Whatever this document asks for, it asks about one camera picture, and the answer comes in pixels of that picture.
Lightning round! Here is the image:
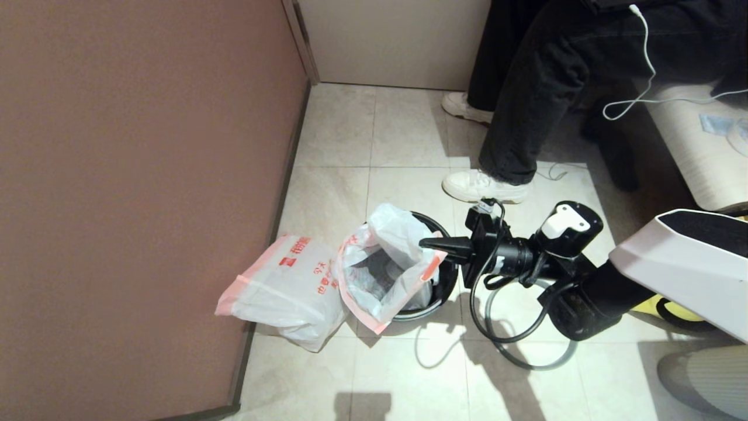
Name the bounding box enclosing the used translucent trash bag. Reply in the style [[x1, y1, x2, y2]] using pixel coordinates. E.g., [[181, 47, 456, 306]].
[[337, 203, 448, 335]]

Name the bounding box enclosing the grey bin ring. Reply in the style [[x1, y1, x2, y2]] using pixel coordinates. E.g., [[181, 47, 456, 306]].
[[488, 281, 580, 371]]

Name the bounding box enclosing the black round trash bin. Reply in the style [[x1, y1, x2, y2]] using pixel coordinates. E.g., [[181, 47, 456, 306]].
[[365, 210, 460, 322]]

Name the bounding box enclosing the fresh white plastic bag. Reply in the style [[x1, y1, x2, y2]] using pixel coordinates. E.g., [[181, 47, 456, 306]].
[[214, 234, 345, 353]]

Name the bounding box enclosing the yellow fabric bag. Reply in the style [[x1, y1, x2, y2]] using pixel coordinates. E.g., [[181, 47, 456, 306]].
[[631, 294, 708, 323]]

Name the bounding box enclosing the white left sneaker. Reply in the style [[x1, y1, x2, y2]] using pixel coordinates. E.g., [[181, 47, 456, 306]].
[[442, 170, 529, 205]]

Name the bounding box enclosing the white sneaker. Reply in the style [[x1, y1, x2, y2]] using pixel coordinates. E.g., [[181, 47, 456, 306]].
[[442, 170, 529, 205], [441, 92, 494, 125]]

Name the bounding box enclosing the white right sneaker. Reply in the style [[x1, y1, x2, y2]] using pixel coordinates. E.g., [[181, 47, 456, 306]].
[[441, 92, 494, 125]]

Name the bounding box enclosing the person's left black trouser leg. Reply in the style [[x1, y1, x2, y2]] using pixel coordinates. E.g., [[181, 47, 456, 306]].
[[478, 0, 591, 185]]

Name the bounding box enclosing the person's black trouser leg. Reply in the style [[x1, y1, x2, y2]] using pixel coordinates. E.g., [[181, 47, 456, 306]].
[[467, 0, 527, 112], [478, 0, 591, 185]]

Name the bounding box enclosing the person's right black trouser leg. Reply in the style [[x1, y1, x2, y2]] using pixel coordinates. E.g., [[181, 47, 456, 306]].
[[467, 0, 527, 112]]

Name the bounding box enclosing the light blue packet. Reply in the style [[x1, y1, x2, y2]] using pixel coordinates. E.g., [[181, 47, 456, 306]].
[[699, 114, 734, 136]]

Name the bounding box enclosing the brown textured partition panel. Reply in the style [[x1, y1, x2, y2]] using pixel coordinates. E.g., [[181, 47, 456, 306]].
[[0, 0, 311, 421]]

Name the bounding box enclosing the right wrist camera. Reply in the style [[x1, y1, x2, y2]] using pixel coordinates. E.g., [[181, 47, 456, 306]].
[[467, 198, 504, 234]]

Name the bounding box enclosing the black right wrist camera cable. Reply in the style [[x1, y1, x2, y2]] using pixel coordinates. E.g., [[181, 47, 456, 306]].
[[469, 199, 576, 344]]

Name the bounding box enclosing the white charging cable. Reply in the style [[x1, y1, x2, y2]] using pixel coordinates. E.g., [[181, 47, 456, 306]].
[[602, 5, 748, 122]]

